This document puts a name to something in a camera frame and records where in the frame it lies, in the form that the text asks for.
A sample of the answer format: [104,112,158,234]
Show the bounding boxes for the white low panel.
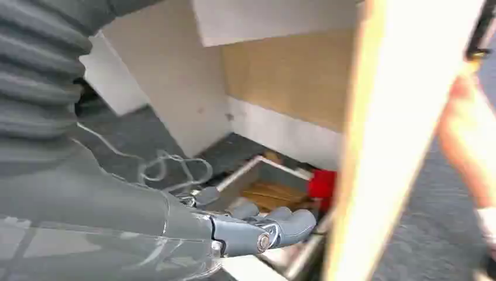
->
[228,96,344,172]

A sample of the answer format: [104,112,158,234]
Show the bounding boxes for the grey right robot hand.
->
[0,136,317,281]

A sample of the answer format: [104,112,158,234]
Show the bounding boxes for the ribbed grey right arm sleeve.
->
[0,0,164,145]

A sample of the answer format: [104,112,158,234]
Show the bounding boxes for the thin white cable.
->
[77,123,214,195]

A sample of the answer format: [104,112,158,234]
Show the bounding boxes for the open box with metal frame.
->
[215,155,315,215]

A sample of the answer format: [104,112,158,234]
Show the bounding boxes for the beige wooden back board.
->
[222,30,356,133]

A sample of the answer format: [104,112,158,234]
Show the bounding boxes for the red object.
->
[307,169,337,211]

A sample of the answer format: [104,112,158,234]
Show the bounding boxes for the white desk side panel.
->
[101,0,233,158]

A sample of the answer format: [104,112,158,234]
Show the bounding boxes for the person's leg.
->
[437,74,496,257]

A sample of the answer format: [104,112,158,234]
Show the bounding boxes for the pale wooden desk top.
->
[321,0,486,281]

